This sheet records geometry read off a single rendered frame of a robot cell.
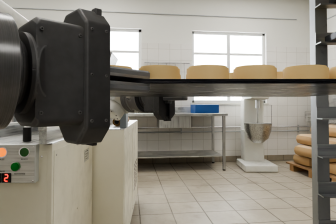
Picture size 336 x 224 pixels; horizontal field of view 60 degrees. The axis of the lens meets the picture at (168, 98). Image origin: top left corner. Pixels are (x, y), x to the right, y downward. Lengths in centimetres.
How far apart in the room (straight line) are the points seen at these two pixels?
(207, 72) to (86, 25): 14
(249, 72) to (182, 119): 420
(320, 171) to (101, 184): 137
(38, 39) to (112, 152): 163
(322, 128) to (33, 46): 69
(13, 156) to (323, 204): 100
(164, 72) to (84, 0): 514
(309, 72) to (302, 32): 581
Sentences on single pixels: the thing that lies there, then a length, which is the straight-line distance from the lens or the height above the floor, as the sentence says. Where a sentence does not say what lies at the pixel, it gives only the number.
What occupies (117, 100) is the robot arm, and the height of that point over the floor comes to 99.
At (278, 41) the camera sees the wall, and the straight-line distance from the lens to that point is 589.
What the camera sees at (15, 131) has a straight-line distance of 162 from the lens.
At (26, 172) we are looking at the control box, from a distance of 121.
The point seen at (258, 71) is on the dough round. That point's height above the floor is 102.
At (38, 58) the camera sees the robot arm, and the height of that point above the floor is 101.
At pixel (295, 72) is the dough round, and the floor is 101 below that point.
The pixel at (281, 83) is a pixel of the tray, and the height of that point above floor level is 100.
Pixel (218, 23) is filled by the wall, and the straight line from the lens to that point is 552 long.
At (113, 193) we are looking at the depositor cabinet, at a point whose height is 45.
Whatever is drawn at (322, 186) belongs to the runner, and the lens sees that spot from 82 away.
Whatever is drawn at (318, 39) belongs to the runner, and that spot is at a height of 114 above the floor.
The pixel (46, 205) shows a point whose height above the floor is 61.
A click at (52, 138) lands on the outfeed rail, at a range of 121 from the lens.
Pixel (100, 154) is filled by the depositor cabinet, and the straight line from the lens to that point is 186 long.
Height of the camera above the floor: 98
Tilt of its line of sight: 2 degrees up
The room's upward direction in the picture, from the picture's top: straight up
